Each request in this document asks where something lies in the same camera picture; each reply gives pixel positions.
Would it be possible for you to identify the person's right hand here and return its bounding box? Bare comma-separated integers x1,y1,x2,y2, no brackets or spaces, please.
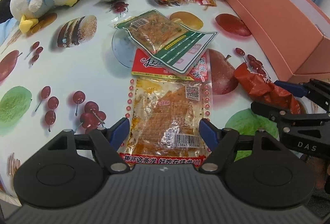
305,155,329,190

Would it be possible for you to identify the red orange spicy strip packet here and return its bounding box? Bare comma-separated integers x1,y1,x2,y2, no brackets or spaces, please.
119,50,213,166

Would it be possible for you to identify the green white tofu snack packet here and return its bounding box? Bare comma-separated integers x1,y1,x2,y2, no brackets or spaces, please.
115,9,217,75

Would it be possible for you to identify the red snack wrapper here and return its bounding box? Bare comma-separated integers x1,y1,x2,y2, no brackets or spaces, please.
234,63,302,114

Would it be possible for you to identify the open pink cardboard box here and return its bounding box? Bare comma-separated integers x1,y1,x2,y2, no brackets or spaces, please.
226,0,329,83

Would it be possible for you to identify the fruit print tablecloth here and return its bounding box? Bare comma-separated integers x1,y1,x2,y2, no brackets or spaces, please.
1,0,277,205

